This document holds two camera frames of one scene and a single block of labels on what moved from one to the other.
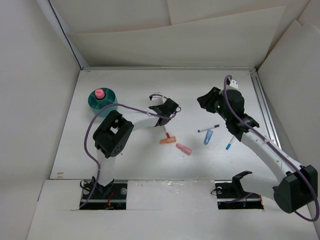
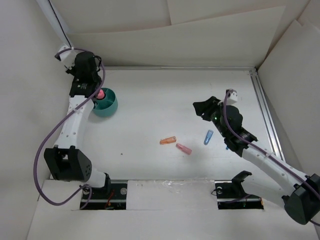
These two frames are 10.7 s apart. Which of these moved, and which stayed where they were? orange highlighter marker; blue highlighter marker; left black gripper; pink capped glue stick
Moved: left black gripper
Stayed: orange highlighter marker; pink capped glue stick; blue highlighter marker
